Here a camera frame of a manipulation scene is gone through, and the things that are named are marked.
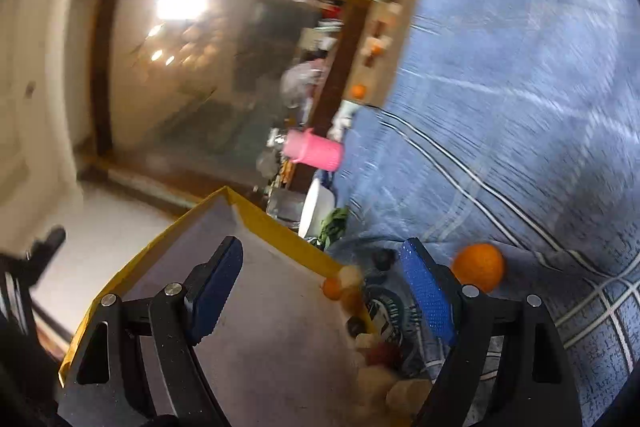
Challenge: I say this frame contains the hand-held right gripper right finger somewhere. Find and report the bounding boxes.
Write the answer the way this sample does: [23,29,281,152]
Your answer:
[400,237,583,427]

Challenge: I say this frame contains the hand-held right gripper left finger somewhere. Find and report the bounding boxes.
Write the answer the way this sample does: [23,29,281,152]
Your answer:
[57,235,245,427]

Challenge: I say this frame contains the yellow cardboard box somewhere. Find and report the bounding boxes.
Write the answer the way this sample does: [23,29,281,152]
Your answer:
[59,187,381,427]

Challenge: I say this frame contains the red cherry tomato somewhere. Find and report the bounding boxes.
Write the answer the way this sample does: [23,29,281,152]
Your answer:
[367,342,401,368]

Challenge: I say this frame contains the glass mug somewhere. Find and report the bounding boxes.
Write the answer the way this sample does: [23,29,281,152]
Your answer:
[267,187,306,225]

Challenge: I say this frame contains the green leafy vegetable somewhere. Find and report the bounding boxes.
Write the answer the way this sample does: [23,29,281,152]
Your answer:
[312,206,351,250]

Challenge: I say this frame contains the white bowl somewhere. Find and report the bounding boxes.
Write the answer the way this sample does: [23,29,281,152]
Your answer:
[298,178,337,239]

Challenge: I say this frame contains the pink knitted cup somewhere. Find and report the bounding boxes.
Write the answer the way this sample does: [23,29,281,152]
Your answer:
[282,128,346,172]

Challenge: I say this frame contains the white gloves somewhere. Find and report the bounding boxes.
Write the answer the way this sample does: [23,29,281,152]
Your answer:
[330,99,361,140]

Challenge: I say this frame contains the wooden framed cabinet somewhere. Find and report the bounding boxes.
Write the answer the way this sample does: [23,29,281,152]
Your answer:
[75,0,416,208]

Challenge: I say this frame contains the blue plaid blanket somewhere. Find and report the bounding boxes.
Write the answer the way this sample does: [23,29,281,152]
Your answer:
[320,0,640,427]

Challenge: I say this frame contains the clear plastic bag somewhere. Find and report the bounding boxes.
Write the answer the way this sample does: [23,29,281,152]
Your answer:
[280,59,326,108]

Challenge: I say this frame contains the brown cardboard box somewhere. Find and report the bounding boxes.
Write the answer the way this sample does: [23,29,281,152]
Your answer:
[342,0,423,108]

